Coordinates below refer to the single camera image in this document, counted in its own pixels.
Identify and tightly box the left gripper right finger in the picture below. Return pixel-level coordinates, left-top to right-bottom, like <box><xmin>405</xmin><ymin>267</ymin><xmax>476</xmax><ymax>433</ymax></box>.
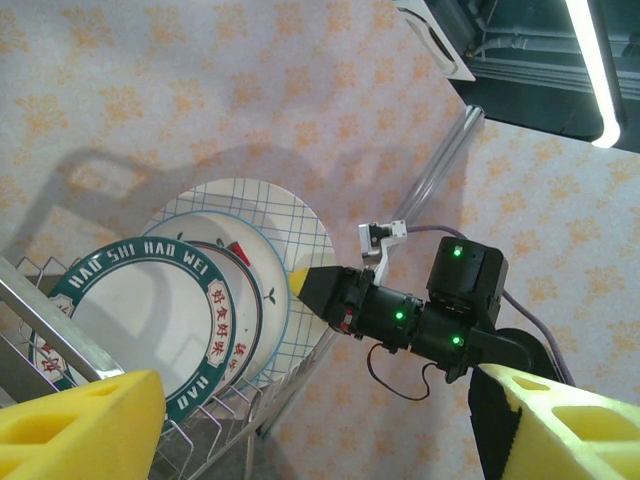
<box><xmin>467</xmin><ymin>362</ymin><xmax>640</xmax><ymax>480</ymax></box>

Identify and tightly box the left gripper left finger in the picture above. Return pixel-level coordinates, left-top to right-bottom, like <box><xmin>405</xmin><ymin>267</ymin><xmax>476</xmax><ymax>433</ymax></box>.
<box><xmin>0</xmin><ymin>369</ymin><xmax>166</xmax><ymax>480</ymax></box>

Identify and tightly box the orange flower pattern plate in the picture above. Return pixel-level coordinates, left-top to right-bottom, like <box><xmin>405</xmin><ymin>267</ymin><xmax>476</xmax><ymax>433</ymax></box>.
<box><xmin>187</xmin><ymin>239</ymin><xmax>265</xmax><ymax>396</ymax></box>

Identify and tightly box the blue grid pattern plate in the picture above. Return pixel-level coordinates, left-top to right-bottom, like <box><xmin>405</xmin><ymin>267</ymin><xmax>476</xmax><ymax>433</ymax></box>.
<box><xmin>149</xmin><ymin>178</ymin><xmax>335</xmax><ymax>386</ymax></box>

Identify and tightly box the strawberry print blue rim plate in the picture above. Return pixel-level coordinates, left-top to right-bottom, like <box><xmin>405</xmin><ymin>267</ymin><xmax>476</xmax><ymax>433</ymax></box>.
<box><xmin>142</xmin><ymin>209</ymin><xmax>294</xmax><ymax>391</ymax></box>

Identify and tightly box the green rim lettered plate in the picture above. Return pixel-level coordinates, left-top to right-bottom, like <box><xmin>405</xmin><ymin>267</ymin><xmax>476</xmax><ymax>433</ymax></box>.
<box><xmin>29</xmin><ymin>235</ymin><xmax>236</xmax><ymax>426</ymax></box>

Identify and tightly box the stainless steel dish rack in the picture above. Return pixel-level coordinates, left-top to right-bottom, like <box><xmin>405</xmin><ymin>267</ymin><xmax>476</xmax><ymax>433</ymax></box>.
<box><xmin>0</xmin><ymin>254</ymin><xmax>341</xmax><ymax>480</ymax></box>

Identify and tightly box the white ceiling air vent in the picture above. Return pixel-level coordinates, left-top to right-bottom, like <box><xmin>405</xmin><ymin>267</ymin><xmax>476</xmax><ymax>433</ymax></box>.
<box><xmin>394</xmin><ymin>0</ymin><xmax>476</xmax><ymax>84</ymax></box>

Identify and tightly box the white ceiling light strip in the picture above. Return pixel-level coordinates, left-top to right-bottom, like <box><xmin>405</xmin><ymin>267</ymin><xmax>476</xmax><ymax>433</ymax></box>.
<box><xmin>563</xmin><ymin>0</ymin><xmax>622</xmax><ymax>150</ymax></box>

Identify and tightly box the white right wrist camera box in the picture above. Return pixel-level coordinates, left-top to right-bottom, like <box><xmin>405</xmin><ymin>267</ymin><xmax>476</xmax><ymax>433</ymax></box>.
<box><xmin>357</xmin><ymin>218</ymin><xmax>410</xmax><ymax>284</ymax></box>

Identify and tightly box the thin black right gripper wire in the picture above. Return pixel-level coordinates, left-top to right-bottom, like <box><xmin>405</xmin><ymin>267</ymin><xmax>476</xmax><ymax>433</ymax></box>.
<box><xmin>367</xmin><ymin>343</ymin><xmax>432</xmax><ymax>401</ymax></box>

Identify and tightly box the aluminium frame post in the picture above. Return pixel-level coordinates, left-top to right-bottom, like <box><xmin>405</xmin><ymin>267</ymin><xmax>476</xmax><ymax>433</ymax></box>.
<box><xmin>392</xmin><ymin>103</ymin><xmax>485</xmax><ymax>236</ymax></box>

